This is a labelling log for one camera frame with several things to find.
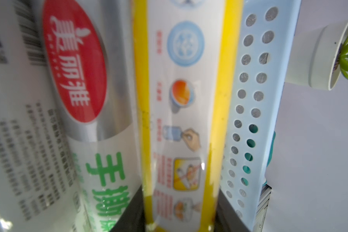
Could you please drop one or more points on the light blue plastic basket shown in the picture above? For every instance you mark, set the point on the light blue plastic basket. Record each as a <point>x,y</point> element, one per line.
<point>266,38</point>

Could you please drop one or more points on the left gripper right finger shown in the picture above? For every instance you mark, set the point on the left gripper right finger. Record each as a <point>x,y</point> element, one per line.
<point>226,219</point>

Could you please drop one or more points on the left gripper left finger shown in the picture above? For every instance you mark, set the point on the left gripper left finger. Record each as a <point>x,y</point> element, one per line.
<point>133,218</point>

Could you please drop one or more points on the small white potted succulent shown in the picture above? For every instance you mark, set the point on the small white potted succulent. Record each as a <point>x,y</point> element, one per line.
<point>319,57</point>

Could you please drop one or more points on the white green wrap roll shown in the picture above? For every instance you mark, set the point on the white green wrap roll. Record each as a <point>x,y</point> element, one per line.
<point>90,57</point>
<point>38,187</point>

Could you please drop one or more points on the green work glove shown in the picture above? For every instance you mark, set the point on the green work glove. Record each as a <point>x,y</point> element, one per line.
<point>271,150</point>

